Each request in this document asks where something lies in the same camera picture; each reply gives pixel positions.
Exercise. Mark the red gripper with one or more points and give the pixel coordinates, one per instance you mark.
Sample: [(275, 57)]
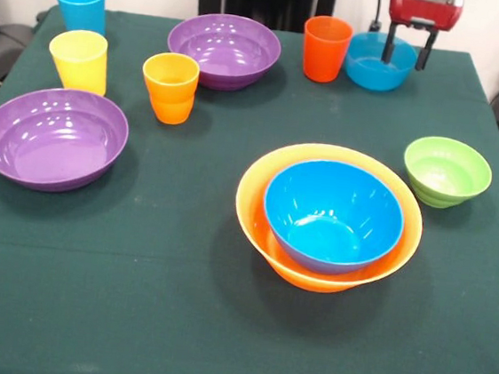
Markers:
[(424, 11)]

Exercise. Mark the small light blue bowl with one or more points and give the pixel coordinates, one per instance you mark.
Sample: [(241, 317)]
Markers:
[(373, 75)]

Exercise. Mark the green bowl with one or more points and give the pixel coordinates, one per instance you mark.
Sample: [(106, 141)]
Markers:
[(447, 172)]

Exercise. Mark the large blue bowl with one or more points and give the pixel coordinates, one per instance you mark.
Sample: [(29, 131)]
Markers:
[(332, 204)]

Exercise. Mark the red cup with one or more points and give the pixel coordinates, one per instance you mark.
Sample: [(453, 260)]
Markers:
[(324, 52)]

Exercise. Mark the purple bowl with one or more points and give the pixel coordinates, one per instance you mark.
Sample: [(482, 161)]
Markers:
[(224, 46), (53, 144)]

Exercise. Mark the orange cup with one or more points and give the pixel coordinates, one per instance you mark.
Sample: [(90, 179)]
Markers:
[(169, 98)]

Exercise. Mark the large orange bowl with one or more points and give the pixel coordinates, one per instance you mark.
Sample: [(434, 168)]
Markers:
[(311, 278)]

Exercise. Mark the yellow cup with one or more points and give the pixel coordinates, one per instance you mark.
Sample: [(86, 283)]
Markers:
[(81, 66)]

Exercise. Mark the blue cup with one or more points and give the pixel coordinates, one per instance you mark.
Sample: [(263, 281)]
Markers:
[(83, 8)]

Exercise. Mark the dark green tablecloth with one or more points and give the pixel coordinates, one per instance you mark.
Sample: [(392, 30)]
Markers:
[(133, 273)]

